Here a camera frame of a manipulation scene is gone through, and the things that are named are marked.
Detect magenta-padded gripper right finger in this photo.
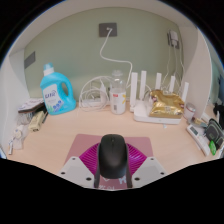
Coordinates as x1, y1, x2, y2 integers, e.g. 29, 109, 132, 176
125, 142, 168, 189

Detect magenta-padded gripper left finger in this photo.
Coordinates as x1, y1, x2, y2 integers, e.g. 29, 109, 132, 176
57, 142, 103, 189

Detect black computer mouse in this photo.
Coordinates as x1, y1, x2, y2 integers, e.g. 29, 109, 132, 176
97, 133, 130, 180

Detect pink mouse pad with drawing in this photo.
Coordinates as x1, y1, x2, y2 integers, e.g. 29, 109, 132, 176
64, 133, 155, 191

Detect white router with antennas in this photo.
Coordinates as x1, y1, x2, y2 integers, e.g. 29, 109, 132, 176
129, 70, 190, 126

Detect white power strip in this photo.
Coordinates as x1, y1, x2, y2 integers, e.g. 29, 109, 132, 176
79, 97, 110, 109

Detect gold foil bag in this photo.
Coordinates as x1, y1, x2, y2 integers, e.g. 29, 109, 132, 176
148, 88, 185, 119

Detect clear bottle with white label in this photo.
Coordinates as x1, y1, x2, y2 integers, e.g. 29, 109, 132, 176
109, 69, 128, 116

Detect pale yellow small box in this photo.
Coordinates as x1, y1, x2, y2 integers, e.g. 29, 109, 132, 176
28, 110, 45, 133

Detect white remote control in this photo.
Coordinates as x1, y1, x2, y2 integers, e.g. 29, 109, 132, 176
186, 123, 212, 157

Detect blue detergent bottle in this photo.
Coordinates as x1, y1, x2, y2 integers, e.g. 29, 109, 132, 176
39, 62, 77, 116

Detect small round white jar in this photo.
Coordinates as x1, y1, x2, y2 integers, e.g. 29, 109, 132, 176
183, 102, 197, 121

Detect clear plastic bag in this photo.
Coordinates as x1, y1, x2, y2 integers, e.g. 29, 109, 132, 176
8, 124, 30, 156

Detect small brown box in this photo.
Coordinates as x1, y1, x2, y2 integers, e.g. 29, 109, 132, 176
193, 117, 209, 128

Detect patterned flat book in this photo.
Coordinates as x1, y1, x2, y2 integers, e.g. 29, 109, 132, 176
17, 97, 48, 115

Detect black cloth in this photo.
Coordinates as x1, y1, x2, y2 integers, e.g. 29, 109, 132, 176
213, 103, 224, 129

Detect white shelf unit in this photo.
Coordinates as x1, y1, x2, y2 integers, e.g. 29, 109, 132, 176
6, 0, 218, 111

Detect coiled white cable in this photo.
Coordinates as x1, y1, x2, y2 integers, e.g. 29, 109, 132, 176
78, 75, 113, 113

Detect white charger cable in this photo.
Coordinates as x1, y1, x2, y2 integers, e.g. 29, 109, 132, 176
163, 43, 186, 98

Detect white cable from wall socket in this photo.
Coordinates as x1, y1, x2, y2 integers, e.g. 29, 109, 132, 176
99, 28, 134, 98

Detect dark grey wall plate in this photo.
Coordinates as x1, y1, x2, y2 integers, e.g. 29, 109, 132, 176
23, 50, 36, 70

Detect white wall charger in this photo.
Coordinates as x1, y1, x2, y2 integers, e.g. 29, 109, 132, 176
167, 29, 181, 50

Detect dark grey wall socket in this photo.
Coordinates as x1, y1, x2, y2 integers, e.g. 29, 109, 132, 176
98, 22, 118, 38

